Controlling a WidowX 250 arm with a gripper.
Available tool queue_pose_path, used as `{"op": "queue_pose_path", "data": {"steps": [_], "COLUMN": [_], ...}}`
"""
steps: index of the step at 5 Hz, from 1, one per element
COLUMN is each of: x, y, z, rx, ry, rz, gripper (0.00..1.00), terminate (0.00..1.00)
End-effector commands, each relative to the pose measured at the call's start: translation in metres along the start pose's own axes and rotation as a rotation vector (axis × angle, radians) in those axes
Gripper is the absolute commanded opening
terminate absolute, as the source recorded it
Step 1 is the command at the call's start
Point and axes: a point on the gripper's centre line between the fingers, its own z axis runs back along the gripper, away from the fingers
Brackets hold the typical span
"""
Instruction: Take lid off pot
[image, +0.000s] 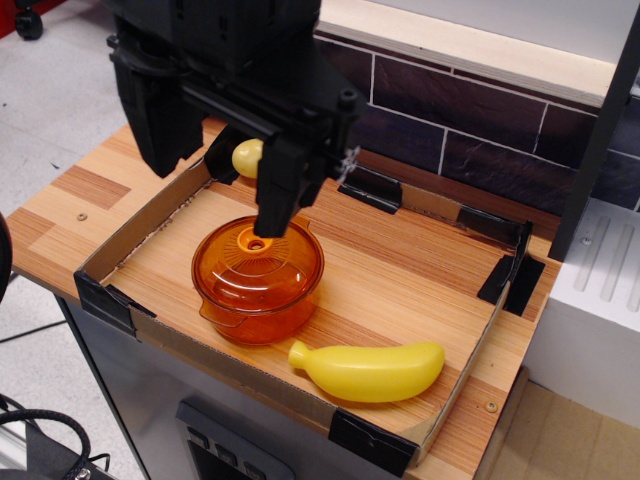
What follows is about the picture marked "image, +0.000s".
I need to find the white toy sink drainboard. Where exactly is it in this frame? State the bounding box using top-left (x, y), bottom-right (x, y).
top-left (524, 200), bottom-right (639, 427)

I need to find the black caster wheel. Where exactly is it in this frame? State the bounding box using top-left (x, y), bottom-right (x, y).
top-left (14, 10), bottom-right (44, 41)

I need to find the black braided cable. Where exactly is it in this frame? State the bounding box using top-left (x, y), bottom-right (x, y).
top-left (0, 392), bottom-right (111, 480)

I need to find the orange transparent plastic pot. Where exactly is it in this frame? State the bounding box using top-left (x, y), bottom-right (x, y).
top-left (191, 216), bottom-right (324, 345)

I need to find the grey toy oven front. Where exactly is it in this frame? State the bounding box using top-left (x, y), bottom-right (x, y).
top-left (176, 401), bottom-right (296, 480)

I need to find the yellow toy potato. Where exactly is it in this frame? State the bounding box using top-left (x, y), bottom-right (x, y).
top-left (232, 139), bottom-right (264, 179)

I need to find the orange transparent pot lid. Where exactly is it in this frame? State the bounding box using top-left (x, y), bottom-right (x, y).
top-left (192, 216), bottom-right (324, 311)

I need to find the black vertical post right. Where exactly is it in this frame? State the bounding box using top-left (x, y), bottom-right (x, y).
top-left (548, 9), bottom-right (639, 262)

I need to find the yellow toy banana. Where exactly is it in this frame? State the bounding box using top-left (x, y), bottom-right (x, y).
top-left (288, 341), bottom-right (445, 403)

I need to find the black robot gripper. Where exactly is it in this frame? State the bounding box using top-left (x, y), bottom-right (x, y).
top-left (107, 1), bottom-right (365, 238)

